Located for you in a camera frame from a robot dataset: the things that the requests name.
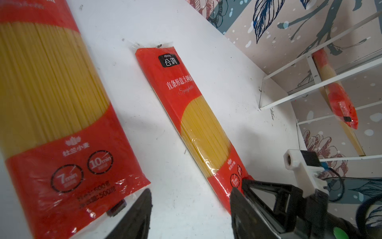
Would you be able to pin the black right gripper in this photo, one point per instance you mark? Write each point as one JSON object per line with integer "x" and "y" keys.
{"x": 299, "y": 217}

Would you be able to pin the red spaghetti bag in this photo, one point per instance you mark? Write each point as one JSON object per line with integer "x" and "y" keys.
{"x": 66, "y": 152}
{"x": 194, "y": 120}
{"x": 339, "y": 101}

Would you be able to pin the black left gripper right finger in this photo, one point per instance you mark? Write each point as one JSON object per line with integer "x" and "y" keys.
{"x": 249, "y": 214}

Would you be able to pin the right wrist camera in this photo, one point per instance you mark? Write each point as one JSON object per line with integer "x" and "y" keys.
{"x": 306, "y": 167}

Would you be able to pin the wooden two-tier shelf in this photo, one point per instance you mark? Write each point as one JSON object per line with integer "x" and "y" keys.
{"x": 365, "y": 64}

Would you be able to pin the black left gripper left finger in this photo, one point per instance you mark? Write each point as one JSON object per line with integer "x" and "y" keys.
{"x": 136, "y": 222}

